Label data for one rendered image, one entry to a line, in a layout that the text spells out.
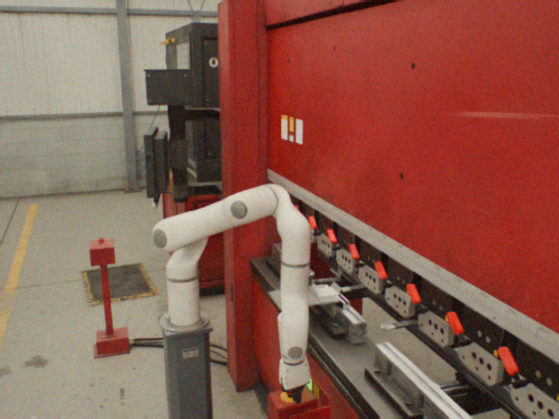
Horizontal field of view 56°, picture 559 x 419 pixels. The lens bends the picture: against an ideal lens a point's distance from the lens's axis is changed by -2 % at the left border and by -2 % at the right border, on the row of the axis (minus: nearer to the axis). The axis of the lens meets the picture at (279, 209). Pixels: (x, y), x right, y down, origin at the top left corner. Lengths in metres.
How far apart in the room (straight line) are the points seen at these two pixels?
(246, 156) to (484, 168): 1.79
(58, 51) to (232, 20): 6.31
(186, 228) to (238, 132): 1.16
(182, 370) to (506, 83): 1.49
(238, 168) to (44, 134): 6.39
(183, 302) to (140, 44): 7.34
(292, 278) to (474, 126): 0.71
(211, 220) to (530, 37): 1.09
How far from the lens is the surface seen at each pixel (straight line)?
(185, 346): 2.07
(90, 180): 9.18
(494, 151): 1.34
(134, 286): 5.08
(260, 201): 1.64
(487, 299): 1.42
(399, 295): 1.77
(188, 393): 2.17
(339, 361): 2.08
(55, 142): 9.09
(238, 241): 3.05
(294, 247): 1.62
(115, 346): 3.99
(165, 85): 3.00
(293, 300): 1.69
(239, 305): 3.19
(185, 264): 1.97
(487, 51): 1.37
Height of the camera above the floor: 1.94
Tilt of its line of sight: 15 degrees down
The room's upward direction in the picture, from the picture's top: straight up
